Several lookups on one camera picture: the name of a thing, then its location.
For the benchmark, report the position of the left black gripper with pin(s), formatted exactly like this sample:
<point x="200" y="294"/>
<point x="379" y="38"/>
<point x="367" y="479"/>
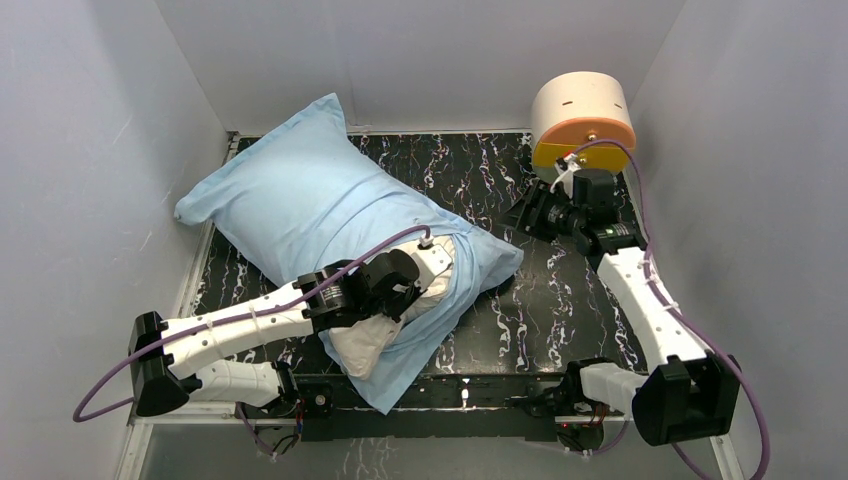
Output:
<point x="403" y="299"/>

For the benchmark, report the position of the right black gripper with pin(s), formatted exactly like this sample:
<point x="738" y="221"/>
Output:
<point x="536" y="197"/>

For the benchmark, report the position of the white pillow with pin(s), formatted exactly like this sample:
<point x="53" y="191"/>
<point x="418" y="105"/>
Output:
<point x="360" y="346"/>

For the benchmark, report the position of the light blue pillowcase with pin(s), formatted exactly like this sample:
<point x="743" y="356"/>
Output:
<point x="304" y="196"/>

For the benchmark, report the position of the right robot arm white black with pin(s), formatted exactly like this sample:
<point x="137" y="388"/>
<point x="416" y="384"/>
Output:
<point x="689" y="393"/>

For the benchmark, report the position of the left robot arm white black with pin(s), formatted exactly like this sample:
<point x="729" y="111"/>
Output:
<point x="175" y="361"/>

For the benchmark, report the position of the cylindrical beige drawer box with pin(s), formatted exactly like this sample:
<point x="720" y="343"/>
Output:
<point x="574" y="109"/>

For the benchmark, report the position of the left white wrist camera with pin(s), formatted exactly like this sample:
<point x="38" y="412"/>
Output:
<point x="435" y="262"/>

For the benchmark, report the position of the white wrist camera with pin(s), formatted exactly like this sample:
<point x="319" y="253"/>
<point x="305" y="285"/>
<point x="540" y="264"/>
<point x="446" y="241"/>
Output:
<point x="435" y="262"/>
<point x="566" y="168"/>

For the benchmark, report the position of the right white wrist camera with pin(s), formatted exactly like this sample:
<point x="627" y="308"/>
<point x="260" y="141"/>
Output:
<point x="566" y="168"/>

